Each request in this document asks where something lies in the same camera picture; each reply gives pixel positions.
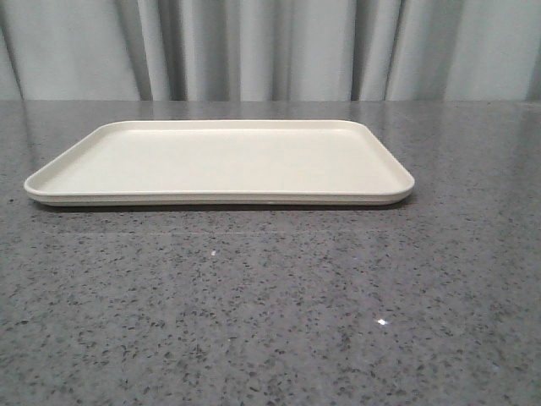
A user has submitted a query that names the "cream rectangular plastic tray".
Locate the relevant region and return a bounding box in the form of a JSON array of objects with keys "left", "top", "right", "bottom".
[{"left": 24, "top": 119, "right": 415, "bottom": 206}]

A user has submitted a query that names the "grey-white pleated curtain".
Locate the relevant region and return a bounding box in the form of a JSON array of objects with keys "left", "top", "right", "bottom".
[{"left": 1, "top": 1, "right": 540, "bottom": 102}]

